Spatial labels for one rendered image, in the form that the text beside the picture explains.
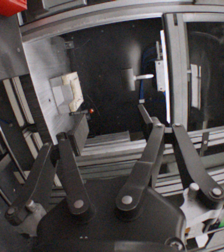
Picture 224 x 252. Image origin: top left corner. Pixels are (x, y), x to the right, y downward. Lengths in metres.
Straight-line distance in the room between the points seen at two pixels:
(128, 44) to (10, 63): 0.60
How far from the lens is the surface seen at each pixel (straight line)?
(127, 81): 0.59
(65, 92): 0.63
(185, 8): 0.47
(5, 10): 0.42
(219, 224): 1.04
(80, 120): 0.21
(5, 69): 0.38
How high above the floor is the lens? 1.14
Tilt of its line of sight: 5 degrees down
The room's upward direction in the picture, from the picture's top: 81 degrees clockwise
